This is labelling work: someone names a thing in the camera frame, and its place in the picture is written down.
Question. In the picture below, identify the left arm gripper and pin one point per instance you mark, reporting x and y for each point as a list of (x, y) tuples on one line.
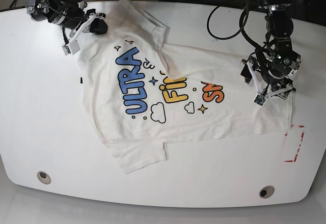
[(275, 86)]

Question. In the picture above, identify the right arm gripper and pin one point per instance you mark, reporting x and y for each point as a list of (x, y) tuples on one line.
[(93, 23)]

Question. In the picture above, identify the white printed t-shirt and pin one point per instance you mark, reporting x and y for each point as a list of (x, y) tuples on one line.
[(141, 93)]

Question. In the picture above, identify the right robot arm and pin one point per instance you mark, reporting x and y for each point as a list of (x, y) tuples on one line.
[(68, 14)]

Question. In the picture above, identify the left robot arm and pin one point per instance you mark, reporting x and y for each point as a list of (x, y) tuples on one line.
[(271, 66)]

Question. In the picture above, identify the red tape rectangle marking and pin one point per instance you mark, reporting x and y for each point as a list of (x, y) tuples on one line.
[(293, 139)]

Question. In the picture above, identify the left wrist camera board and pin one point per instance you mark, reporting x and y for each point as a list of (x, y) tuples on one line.
[(260, 100)]

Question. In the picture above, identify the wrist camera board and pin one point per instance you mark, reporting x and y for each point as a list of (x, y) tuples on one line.
[(71, 48), (260, 100)]

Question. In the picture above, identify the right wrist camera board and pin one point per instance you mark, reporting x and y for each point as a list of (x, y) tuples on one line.
[(71, 48)]

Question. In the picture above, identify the right table cable grommet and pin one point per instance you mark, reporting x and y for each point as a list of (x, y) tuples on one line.
[(266, 192)]

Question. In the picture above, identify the table cable grommet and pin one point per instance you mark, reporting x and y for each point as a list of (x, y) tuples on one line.
[(266, 192), (44, 178)]

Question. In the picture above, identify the left table cable grommet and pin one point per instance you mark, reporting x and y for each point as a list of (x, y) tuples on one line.
[(44, 178)]

